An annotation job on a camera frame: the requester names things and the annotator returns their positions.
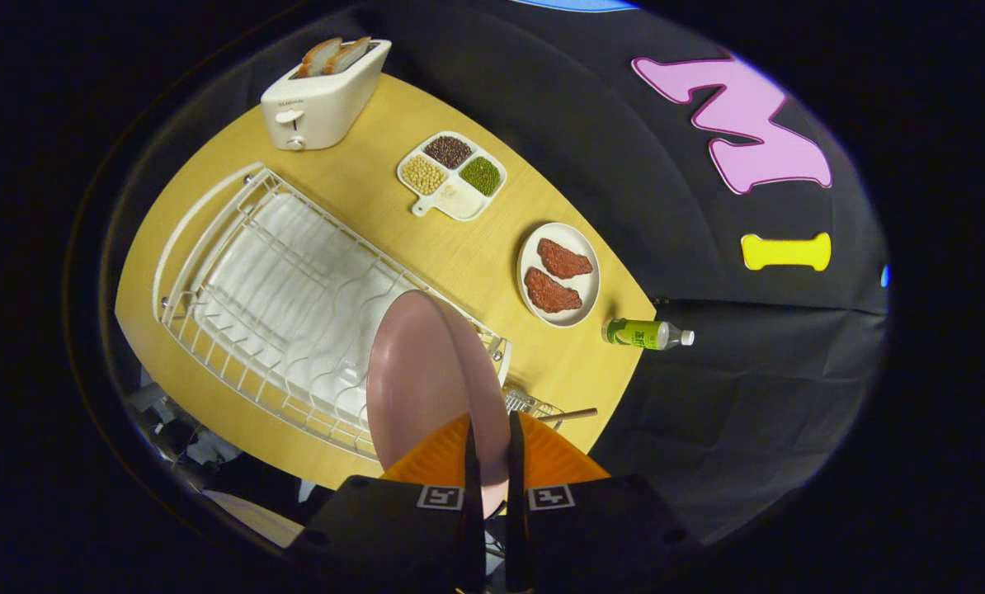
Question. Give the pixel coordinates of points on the green label drink bottle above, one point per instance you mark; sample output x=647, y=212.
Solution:
x=637, y=333

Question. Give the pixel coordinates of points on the white toaster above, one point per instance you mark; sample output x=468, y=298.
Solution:
x=327, y=99

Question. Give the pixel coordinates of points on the metal mesh basket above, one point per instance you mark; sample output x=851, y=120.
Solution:
x=530, y=404

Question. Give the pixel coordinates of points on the brown meat piece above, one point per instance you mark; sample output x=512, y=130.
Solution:
x=564, y=260
x=552, y=292

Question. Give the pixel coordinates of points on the white divided bean tray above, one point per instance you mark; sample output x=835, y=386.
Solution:
x=459, y=198

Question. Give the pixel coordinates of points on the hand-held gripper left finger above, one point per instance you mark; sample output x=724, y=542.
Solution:
x=473, y=528

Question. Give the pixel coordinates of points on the toasted bread slice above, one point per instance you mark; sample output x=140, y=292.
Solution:
x=348, y=54
x=319, y=58

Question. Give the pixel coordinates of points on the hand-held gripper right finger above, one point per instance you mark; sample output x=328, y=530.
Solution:
x=516, y=528

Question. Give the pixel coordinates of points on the pink plate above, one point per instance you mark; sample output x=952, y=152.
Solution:
x=426, y=371

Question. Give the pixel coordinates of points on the black backdrop cloth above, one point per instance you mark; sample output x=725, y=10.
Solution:
x=624, y=206

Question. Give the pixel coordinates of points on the white round meat dish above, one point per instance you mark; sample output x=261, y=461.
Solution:
x=579, y=293

